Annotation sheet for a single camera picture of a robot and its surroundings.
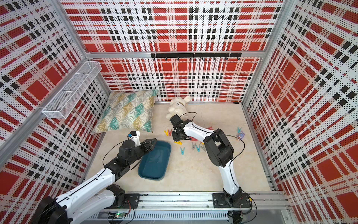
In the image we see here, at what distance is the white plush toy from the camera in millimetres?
1040

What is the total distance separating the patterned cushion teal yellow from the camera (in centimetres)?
94

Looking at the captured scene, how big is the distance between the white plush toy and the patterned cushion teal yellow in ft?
0.46
